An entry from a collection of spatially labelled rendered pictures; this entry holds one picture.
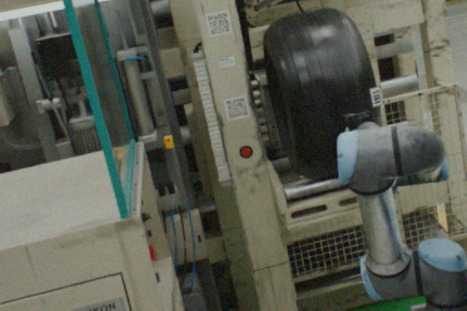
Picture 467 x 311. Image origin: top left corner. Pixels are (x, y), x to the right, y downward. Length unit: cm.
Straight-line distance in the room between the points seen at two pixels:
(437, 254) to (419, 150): 38
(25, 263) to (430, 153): 90
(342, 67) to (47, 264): 109
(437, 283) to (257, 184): 86
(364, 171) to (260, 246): 107
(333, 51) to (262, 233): 71
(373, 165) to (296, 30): 88
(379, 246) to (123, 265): 61
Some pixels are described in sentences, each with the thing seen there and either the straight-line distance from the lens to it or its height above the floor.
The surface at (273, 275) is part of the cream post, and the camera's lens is 272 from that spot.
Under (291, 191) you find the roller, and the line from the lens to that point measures 252.
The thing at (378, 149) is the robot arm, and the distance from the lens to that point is 163.
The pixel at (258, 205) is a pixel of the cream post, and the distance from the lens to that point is 260.
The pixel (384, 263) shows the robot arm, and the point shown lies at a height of 96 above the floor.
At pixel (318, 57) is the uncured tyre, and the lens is 234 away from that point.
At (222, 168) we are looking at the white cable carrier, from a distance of 254.
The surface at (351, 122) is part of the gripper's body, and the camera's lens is 220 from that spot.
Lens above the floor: 189
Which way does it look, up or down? 16 degrees down
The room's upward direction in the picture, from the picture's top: 11 degrees counter-clockwise
